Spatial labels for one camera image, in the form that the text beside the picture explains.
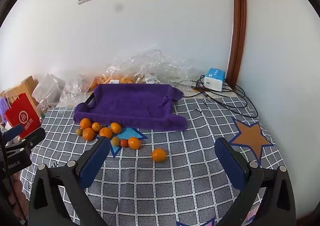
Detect red paper bag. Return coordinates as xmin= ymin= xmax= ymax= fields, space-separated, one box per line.
xmin=4 ymin=92 xmax=42 ymax=139

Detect brown wooden door frame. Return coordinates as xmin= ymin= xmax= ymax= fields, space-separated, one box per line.
xmin=226 ymin=0 xmax=248 ymax=89

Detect brown cardboard box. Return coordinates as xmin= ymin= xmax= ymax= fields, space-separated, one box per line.
xmin=14 ymin=75 xmax=40 ymax=107

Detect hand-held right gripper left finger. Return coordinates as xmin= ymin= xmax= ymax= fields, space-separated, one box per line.
xmin=28 ymin=136 xmax=112 ymax=226

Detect crumpled clear plastic bag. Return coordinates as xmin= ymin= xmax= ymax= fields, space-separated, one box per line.
xmin=106 ymin=49 xmax=200 ymax=85

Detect clear plastic bag with oranges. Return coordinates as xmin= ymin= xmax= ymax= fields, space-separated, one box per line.
xmin=86 ymin=71 xmax=148 ymax=92

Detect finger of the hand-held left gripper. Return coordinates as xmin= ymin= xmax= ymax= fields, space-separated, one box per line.
xmin=0 ymin=124 xmax=24 ymax=143
xmin=5 ymin=128 xmax=47 ymax=157

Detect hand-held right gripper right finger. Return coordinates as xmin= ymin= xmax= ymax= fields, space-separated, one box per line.
xmin=214 ymin=137 xmax=297 ymax=226

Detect blue white tissue pack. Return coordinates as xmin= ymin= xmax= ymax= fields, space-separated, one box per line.
xmin=203 ymin=68 xmax=226 ymax=91

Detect white plastic bag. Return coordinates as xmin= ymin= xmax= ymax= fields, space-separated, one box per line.
xmin=32 ymin=73 xmax=66 ymax=108

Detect small clear plastic bag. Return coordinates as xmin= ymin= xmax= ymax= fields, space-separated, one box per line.
xmin=59 ymin=79 xmax=97 ymax=108

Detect tangled black cables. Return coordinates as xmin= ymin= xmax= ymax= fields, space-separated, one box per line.
xmin=191 ymin=75 xmax=259 ymax=118

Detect grey checked tablecloth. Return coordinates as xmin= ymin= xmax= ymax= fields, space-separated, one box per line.
xmin=20 ymin=90 xmax=283 ymax=226

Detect purple towel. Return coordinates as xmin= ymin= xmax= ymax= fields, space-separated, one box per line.
xmin=73 ymin=83 xmax=188 ymax=132

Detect black tray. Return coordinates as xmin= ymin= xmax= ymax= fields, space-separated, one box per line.
xmin=85 ymin=92 xmax=97 ymax=105

